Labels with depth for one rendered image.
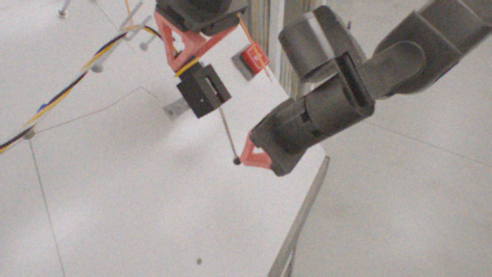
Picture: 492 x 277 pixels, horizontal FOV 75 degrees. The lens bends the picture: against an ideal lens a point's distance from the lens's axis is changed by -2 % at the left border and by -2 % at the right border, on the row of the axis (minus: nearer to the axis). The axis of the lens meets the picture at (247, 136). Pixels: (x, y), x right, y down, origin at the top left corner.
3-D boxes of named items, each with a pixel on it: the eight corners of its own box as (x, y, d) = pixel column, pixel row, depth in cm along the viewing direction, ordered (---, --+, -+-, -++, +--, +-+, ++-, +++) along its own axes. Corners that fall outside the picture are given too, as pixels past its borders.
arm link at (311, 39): (433, 66, 27) (434, 74, 34) (366, -45, 28) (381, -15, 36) (311, 132, 32) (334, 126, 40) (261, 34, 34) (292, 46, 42)
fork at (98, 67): (106, 70, 43) (158, 14, 34) (95, 76, 42) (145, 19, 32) (97, 58, 43) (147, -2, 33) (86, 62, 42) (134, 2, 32)
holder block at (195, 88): (197, 119, 46) (215, 110, 43) (175, 85, 44) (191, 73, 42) (214, 107, 48) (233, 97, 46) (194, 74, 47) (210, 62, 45)
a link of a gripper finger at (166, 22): (141, 58, 42) (156, -8, 35) (178, 41, 47) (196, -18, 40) (180, 89, 41) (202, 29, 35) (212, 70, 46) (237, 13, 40)
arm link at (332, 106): (367, 116, 31) (390, 107, 35) (333, 54, 32) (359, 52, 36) (313, 144, 35) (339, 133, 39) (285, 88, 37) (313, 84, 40)
